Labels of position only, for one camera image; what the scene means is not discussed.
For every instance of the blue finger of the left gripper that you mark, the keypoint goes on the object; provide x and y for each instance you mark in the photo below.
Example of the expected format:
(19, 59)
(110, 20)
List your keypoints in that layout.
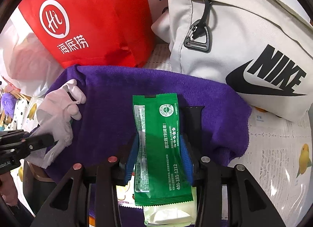
(40, 141)

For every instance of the wooden chair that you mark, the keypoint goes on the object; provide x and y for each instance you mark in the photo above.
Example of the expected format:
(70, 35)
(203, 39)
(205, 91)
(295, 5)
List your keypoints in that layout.
(10, 88)

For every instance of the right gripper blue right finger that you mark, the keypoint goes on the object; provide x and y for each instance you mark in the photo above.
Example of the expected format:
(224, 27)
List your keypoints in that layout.
(186, 161)

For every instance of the green snack wrapper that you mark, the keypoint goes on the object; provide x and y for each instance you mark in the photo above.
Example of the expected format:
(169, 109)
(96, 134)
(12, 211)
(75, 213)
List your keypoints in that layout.
(159, 174)

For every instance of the dark green tea box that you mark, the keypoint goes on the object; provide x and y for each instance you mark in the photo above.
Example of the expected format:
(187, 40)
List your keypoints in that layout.
(37, 186)

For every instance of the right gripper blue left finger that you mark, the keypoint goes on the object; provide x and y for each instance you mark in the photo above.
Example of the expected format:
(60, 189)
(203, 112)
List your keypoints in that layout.
(132, 153)

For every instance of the fruit sticker packet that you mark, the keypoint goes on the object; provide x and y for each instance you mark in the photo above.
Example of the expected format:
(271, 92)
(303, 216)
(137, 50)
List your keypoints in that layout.
(125, 196)

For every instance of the light green tissue packet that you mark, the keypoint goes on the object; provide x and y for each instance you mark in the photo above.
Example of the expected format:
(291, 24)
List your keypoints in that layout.
(179, 214)

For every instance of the left hand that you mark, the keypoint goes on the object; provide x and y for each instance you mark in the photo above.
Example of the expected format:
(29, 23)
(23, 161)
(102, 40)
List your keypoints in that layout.
(8, 190)

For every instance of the white Miniso plastic bag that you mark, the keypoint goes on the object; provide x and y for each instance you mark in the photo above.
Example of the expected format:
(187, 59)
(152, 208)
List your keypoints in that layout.
(25, 63)

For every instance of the white cotton glove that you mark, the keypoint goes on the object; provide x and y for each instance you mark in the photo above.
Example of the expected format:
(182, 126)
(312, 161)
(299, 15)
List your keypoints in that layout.
(54, 116)

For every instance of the purple towel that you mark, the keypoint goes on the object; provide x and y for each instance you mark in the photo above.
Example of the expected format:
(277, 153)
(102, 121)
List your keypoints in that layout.
(158, 106)

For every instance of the purple plush toy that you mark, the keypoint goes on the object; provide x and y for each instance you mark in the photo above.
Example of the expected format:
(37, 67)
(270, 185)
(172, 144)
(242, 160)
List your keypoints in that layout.
(8, 102)

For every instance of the red Haidilao paper bag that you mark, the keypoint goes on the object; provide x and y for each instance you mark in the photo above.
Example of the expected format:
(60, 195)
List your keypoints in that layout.
(92, 32)

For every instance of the grey Nike waist bag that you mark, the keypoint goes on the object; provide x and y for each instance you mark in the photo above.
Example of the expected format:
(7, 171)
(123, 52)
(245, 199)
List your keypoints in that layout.
(262, 49)

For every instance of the fruit print tablecloth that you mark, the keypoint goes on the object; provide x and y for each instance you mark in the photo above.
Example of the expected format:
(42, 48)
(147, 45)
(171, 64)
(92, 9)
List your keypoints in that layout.
(276, 156)

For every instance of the white spotted cushion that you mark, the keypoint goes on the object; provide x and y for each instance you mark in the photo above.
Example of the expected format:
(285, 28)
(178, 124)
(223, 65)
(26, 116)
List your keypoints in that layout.
(18, 116)

